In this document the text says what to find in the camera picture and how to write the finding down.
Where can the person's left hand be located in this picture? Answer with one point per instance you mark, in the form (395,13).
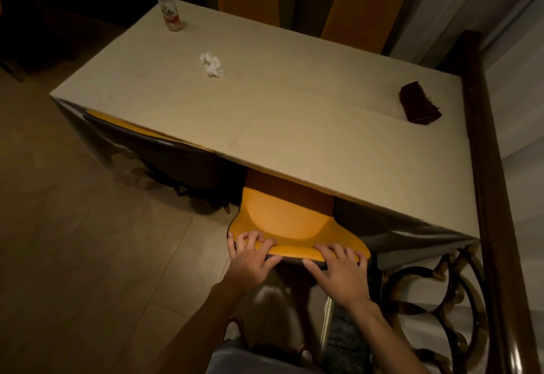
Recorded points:
(248,267)

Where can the person's right hand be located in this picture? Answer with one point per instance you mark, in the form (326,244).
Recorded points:
(346,280)

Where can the white tissues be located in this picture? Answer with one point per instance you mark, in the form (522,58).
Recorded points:
(211,63)

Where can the plastic drink bottle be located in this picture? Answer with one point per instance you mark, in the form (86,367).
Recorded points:
(170,12)

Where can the person's left forearm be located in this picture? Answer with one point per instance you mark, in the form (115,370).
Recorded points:
(199,335)

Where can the person's right forearm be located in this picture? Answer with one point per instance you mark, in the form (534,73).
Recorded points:
(386,344)

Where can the person's left sneaker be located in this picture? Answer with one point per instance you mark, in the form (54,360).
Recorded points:
(234,331)

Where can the person's sneaker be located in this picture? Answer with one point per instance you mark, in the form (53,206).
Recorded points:
(234,331)
(306,354)

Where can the person's right sneaker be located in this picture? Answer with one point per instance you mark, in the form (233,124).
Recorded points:
(306,354)

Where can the person's blue jeans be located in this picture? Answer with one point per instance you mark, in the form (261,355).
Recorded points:
(255,363)

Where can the beige cloth-covered table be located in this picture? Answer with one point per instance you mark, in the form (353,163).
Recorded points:
(297,123)

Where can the brown tissue pouch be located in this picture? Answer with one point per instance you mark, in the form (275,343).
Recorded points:
(418,105)

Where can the white sheer curtain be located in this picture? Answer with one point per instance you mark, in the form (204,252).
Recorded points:
(522,88)

